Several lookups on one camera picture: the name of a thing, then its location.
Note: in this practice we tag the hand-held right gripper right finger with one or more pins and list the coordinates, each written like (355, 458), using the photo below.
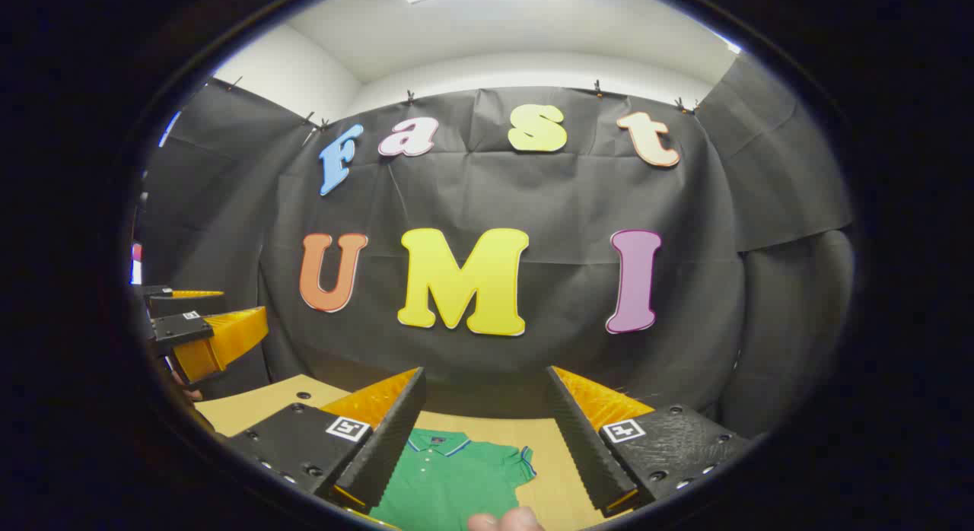
(582, 455)

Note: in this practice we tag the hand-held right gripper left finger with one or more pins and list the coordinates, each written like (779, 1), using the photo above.
(380, 462)

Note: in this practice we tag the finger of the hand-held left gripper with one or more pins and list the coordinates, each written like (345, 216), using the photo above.
(221, 337)
(163, 291)

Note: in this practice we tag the green T-shirt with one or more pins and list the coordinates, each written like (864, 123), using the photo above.
(449, 478)

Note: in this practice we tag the black backdrop cloth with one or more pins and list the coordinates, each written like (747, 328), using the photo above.
(533, 196)

